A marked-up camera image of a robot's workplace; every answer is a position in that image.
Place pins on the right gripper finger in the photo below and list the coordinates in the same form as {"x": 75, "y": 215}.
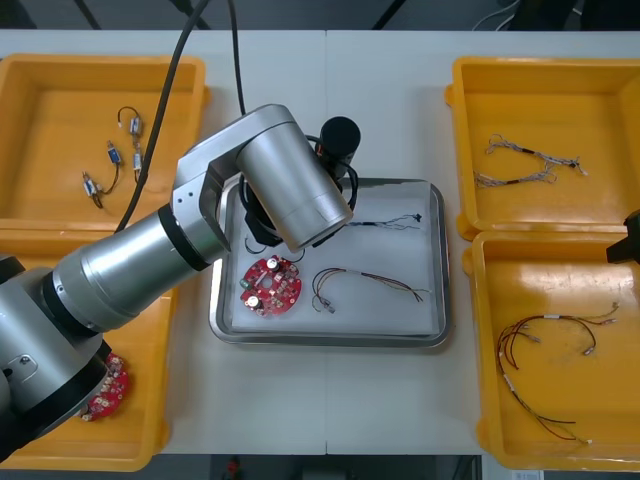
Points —
{"x": 634, "y": 222}
{"x": 625, "y": 250}

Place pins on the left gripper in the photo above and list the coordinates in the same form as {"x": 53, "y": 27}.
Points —
{"x": 260, "y": 227}

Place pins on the round red circuit board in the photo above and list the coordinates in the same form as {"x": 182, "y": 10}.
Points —
{"x": 112, "y": 392}
{"x": 272, "y": 287}

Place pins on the silver-grey and black left arm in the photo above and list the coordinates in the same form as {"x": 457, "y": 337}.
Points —
{"x": 125, "y": 270}

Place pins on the yellow-orange plastic bin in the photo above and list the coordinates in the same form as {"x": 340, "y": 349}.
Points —
{"x": 540, "y": 100}
{"x": 550, "y": 280}
{"x": 145, "y": 400}
{"x": 50, "y": 100}

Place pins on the small metal solenoid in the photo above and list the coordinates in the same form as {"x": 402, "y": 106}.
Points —
{"x": 135, "y": 125}
{"x": 89, "y": 186}
{"x": 136, "y": 161}
{"x": 114, "y": 154}

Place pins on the steel tray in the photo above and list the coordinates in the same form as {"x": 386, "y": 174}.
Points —
{"x": 442, "y": 260}

